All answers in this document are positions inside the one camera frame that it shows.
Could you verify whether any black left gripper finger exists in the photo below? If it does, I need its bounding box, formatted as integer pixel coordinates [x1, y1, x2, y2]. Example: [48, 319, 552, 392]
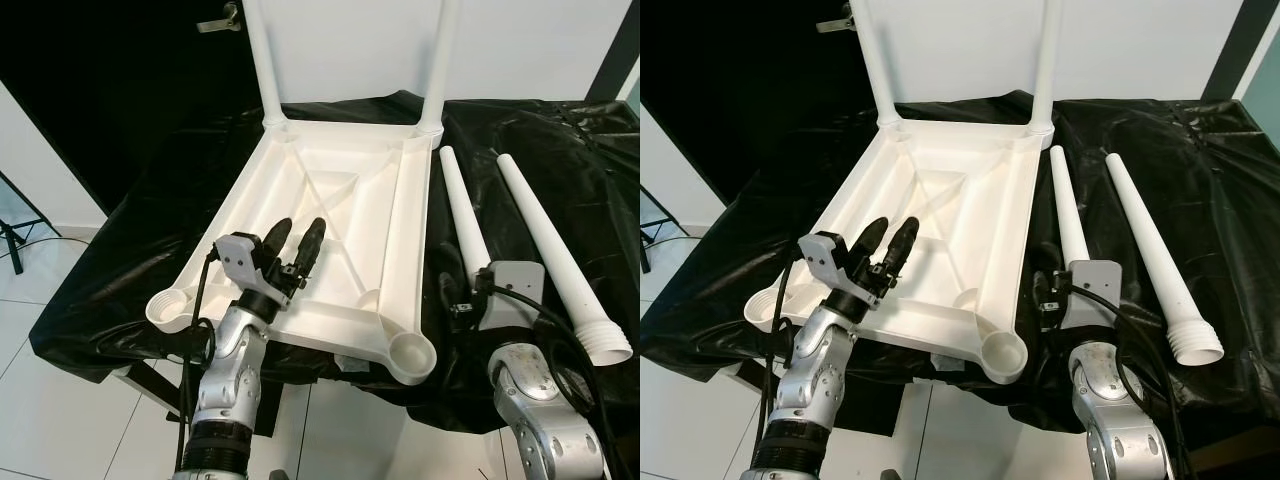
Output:
[851, 216, 887, 265]
[288, 216, 329, 279]
[261, 216, 295, 265]
[879, 216, 922, 279]

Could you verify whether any black plastic cover sheet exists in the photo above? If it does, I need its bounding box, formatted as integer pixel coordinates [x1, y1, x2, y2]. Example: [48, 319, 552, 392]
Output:
[640, 88, 1280, 441]
[28, 88, 640, 436]

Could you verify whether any black tripod stand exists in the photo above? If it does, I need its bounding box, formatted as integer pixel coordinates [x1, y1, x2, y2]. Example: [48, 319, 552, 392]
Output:
[0, 173, 53, 277]
[640, 193, 693, 275]

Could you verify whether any black door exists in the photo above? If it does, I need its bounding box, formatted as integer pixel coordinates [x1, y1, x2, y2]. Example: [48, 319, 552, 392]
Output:
[0, 0, 269, 219]
[640, 0, 883, 209]

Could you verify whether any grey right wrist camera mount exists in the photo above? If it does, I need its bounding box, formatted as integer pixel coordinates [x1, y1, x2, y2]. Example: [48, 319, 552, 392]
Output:
[477, 261, 545, 332]
[1064, 259, 1125, 332]

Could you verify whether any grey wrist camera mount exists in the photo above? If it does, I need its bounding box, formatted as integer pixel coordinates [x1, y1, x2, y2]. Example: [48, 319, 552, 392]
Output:
[214, 232, 265, 293]
[797, 232, 853, 293]
[1064, 259, 1125, 332]
[477, 261, 545, 332]

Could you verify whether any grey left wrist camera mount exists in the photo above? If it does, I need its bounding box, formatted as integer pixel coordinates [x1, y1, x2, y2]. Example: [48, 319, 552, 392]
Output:
[214, 232, 265, 293]
[797, 232, 853, 293]

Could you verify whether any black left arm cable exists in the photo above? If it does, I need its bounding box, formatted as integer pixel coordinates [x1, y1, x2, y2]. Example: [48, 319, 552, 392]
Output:
[173, 250, 223, 473]
[753, 250, 806, 473]

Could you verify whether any silver door handle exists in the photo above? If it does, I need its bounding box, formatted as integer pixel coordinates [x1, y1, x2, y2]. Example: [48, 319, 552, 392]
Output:
[196, 2, 242, 34]
[814, 2, 857, 34]

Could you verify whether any black wall pillar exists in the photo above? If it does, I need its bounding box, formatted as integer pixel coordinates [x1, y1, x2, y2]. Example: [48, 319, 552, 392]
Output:
[583, 0, 640, 103]
[1198, 0, 1280, 103]

